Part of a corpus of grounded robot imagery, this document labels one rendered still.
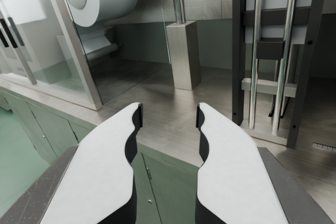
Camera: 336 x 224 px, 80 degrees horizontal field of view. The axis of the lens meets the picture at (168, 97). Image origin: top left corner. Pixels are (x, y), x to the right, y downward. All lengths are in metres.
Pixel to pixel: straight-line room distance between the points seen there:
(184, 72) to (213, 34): 0.28
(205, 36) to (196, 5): 0.15
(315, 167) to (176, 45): 0.58
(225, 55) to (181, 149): 0.60
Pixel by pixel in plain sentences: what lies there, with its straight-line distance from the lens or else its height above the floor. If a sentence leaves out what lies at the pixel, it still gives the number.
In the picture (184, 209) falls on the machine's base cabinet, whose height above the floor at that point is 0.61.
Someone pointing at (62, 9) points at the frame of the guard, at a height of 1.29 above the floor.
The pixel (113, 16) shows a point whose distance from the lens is 0.93.
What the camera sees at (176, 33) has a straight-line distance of 0.82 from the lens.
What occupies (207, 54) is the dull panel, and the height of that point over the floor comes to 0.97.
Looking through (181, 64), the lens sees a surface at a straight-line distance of 0.85.
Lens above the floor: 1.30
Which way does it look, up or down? 28 degrees down
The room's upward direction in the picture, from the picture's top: 10 degrees counter-clockwise
